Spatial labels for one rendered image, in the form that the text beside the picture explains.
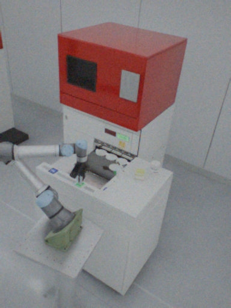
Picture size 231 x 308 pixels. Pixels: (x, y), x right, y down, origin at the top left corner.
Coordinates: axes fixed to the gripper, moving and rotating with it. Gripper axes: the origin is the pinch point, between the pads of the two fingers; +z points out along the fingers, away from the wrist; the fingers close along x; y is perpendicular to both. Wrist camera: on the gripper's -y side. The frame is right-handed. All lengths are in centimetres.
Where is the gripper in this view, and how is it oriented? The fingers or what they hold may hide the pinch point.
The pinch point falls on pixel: (79, 183)
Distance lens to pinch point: 223.8
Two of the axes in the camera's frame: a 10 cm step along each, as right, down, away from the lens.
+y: 5.4, -4.4, 7.1
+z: -0.7, 8.2, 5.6
